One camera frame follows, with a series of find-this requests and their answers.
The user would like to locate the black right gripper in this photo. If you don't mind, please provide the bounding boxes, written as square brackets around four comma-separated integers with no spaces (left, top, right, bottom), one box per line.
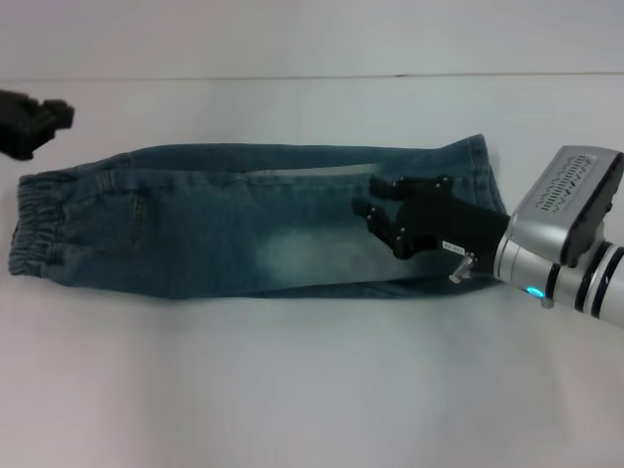
[351,174,511,284]

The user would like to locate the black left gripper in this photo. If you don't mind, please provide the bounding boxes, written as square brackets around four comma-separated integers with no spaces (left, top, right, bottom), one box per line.
[0,87,77,162]

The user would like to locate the blue denim shorts with embroidery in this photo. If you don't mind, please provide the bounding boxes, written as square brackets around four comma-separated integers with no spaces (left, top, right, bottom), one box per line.
[8,134,511,299]

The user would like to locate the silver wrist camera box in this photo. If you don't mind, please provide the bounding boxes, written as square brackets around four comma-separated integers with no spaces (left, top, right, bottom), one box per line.
[509,144,624,268]

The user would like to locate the small metal connector fitting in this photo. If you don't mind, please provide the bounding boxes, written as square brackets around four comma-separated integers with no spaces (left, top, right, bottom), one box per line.
[448,252,480,285]

